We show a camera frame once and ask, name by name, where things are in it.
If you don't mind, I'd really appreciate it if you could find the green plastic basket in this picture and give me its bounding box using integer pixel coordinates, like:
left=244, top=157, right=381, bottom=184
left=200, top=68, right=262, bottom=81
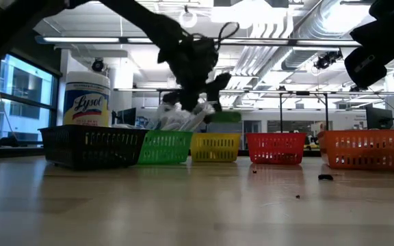
left=137, top=129, right=194, bottom=165

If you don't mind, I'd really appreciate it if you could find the red plastic basket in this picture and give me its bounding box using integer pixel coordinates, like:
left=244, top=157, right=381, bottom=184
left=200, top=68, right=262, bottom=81
left=246, top=132, right=307, bottom=165

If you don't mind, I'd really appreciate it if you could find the long linear ceiling light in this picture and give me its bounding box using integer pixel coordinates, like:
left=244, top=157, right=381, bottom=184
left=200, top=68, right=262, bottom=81
left=36, top=36, right=362, bottom=47

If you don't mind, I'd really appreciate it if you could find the Lysol wipes canister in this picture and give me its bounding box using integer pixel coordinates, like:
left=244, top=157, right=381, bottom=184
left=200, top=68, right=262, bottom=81
left=62, top=70, right=111, bottom=128

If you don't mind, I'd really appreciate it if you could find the black ceiling spotlight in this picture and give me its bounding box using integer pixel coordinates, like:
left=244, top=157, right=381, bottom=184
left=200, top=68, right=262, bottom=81
left=91, top=57, right=105, bottom=73
left=315, top=51, right=342, bottom=71

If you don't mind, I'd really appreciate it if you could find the orange plastic basket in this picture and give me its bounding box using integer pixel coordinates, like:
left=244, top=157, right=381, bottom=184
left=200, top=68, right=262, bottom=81
left=317, top=128, right=394, bottom=171

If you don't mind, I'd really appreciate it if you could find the yellow plastic basket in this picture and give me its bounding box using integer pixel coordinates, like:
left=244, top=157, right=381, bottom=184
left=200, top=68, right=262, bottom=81
left=189, top=132, right=241, bottom=163

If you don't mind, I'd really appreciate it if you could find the clear-wrapped toothbrush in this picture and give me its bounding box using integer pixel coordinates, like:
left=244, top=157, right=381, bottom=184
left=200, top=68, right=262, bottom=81
left=183, top=101, right=217, bottom=133
left=151, top=102, right=181, bottom=131

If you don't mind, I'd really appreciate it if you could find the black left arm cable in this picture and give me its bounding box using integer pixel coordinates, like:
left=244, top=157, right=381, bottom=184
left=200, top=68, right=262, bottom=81
left=183, top=20, right=241, bottom=52

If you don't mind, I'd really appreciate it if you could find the dark-framed window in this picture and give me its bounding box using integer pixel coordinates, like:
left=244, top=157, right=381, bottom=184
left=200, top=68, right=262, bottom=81
left=0, top=51, right=60, bottom=141

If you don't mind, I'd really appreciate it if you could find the black computer monitor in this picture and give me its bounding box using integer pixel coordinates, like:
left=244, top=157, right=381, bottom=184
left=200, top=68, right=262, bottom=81
left=365, top=103, right=394, bottom=132
left=116, top=107, right=138, bottom=128

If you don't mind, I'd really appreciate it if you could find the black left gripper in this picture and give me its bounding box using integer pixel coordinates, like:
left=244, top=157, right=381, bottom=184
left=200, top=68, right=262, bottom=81
left=157, top=32, right=233, bottom=113

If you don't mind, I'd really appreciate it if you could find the clear plastic wrapper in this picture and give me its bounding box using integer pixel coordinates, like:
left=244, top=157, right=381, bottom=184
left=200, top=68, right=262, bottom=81
left=157, top=87, right=210, bottom=133

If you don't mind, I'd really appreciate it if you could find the black workstation frame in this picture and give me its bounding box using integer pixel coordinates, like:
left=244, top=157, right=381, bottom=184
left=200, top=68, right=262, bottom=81
left=278, top=90, right=330, bottom=133

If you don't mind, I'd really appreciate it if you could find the black plastic basket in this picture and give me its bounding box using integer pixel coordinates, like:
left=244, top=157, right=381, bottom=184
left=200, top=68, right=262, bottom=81
left=38, top=124, right=149, bottom=171

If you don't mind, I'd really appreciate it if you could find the round white pendant lamp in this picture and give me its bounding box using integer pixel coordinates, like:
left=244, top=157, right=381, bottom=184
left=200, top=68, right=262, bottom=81
left=179, top=4, right=198, bottom=29

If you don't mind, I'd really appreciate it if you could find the silver ventilation duct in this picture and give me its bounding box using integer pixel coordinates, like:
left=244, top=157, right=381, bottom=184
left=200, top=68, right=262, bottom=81
left=280, top=0, right=372, bottom=71

